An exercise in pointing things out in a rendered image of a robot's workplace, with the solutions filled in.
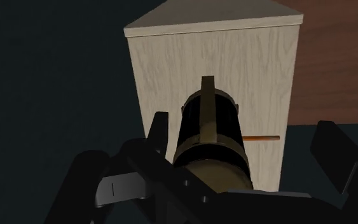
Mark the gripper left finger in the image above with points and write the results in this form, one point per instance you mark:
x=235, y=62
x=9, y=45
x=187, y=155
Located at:
x=141, y=173

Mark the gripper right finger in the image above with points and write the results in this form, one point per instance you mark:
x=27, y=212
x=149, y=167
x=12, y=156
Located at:
x=352, y=161

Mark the orange pencil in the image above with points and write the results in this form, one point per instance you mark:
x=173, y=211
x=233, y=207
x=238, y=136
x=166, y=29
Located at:
x=260, y=138

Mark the pale wood cabinet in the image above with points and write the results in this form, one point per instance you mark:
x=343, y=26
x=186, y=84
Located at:
x=166, y=62

